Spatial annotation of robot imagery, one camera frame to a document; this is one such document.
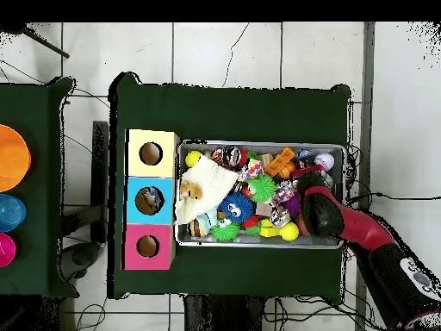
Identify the pink round cup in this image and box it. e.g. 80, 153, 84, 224
0, 232, 17, 269

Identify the cream knitted cloth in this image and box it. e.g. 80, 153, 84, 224
174, 155, 239, 225

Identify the orange round bowl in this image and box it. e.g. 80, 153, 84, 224
0, 123, 32, 193

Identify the dark green table cloth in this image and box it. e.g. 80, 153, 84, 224
108, 72, 352, 300

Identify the white baseball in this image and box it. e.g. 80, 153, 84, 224
314, 152, 336, 172

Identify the small green spiky ball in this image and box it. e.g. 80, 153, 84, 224
246, 173, 277, 204

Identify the yellow smooth ball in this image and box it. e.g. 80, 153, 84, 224
184, 150, 203, 169

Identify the wooden box with three holes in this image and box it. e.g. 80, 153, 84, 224
121, 128, 181, 272

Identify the orange plush toy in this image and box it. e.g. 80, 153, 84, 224
179, 181, 204, 202

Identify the large blue spiky ball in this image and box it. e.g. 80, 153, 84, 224
217, 191, 255, 224

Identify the black stand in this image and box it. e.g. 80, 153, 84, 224
90, 120, 109, 244

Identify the green spiky toy with eyes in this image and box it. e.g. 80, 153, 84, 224
209, 217, 241, 242

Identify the green covered side table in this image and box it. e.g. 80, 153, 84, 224
0, 76, 78, 299

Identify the blue roll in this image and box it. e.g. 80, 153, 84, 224
0, 193, 28, 233

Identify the silver mesh bin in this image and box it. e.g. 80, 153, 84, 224
173, 140, 347, 250

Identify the orange toy building brick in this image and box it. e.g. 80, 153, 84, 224
264, 147, 296, 179

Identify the crushed black can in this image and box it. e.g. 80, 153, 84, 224
221, 146, 248, 170

